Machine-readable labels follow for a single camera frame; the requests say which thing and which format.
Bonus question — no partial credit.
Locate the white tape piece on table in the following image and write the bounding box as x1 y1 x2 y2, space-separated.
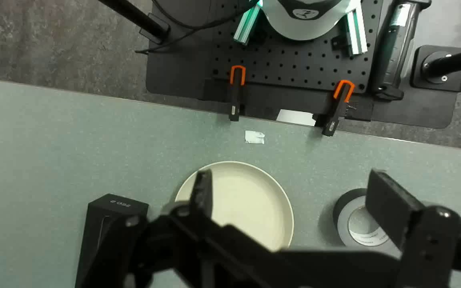
245 129 266 144

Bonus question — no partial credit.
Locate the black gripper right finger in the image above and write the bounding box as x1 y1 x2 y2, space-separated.
365 169 424 248

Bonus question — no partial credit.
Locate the black cylinder device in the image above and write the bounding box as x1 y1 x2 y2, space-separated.
370 0 432 101

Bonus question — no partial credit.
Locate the left orange black clamp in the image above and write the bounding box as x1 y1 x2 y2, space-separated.
229 64 247 121

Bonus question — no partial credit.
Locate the black camera stand pole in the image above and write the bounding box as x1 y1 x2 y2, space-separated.
99 0 170 43

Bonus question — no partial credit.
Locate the orange black clamp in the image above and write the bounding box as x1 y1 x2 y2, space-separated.
229 64 247 121
323 80 355 136

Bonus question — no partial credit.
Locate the right orange black clamp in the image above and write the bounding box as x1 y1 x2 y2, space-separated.
323 80 355 136

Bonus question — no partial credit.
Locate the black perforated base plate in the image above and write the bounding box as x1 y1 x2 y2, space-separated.
146 21 456 128

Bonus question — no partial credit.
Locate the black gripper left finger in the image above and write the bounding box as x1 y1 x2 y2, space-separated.
189 169 213 219

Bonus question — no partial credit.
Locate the black mount with knob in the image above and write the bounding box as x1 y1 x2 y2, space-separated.
410 45 461 93

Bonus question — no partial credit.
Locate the black masking tape roll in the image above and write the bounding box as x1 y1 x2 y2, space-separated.
333 189 394 251

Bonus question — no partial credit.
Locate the white round plate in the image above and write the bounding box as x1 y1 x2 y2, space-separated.
173 160 296 253

